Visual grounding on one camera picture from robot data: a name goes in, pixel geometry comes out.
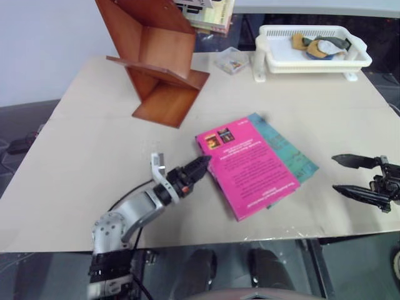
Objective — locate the white cloth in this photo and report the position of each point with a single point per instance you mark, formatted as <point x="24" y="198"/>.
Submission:
<point x="328" y="47"/>

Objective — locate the grey round floor object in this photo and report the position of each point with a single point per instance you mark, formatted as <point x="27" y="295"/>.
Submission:
<point x="397" y="262"/>

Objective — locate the white book with black print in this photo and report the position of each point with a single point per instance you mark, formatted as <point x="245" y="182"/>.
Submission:
<point x="197" y="3"/>

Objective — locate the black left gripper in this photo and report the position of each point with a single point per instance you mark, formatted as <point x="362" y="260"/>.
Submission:
<point x="182" y="182"/>

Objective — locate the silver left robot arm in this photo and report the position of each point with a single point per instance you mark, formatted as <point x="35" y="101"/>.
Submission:
<point x="125" y="218"/>

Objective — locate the grey green cloth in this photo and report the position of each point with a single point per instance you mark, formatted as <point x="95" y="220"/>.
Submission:
<point x="336" y="42"/>

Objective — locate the dark rounded shape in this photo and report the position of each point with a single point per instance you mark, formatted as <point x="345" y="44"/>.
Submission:
<point x="270" y="268"/>
<point x="200" y="272"/>

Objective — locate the teal paperback book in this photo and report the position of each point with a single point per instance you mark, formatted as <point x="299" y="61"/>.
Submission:
<point x="286" y="147"/>

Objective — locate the clear plastic small-parts box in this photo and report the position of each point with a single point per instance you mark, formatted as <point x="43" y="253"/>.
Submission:
<point x="232" y="61"/>

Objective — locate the dark metal table leg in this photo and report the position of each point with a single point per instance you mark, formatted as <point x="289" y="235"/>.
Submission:
<point x="318" y="268"/>

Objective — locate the blue cloth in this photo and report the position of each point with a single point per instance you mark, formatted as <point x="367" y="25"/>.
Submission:
<point x="312" y="56"/>

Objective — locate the white background desk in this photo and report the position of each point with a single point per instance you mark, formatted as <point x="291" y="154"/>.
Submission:
<point x="312" y="6"/>

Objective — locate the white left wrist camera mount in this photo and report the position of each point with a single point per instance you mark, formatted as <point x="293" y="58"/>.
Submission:
<point x="158" y="165"/>

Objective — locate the pink-edged thin book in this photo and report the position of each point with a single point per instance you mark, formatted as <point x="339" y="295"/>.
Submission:
<point x="215" y="30"/>

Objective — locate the brown wooden bookshelf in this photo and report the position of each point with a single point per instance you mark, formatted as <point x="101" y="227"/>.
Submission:
<point x="165" y="47"/>

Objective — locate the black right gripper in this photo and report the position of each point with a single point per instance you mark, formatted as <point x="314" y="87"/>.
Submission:
<point x="389" y="184"/>

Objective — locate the pink paperback book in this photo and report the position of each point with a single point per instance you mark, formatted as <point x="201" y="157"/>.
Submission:
<point x="250" y="170"/>

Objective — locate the black floor device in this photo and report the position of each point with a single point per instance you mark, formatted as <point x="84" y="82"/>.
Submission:
<point x="20" y="145"/>

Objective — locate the white plastic basket rack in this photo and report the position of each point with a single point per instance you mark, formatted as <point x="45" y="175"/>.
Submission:
<point x="281" y="47"/>

